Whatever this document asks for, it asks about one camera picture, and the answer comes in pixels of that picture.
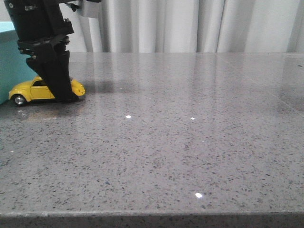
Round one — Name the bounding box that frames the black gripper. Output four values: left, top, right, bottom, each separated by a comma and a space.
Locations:
4, 0, 78, 103

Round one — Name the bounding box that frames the yellow toy beetle car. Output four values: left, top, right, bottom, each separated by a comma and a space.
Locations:
9, 75, 86, 106

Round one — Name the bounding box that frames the light blue box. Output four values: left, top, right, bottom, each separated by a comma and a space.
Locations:
0, 22, 37, 103

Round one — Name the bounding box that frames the grey white curtain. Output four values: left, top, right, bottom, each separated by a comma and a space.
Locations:
60, 0, 304, 53

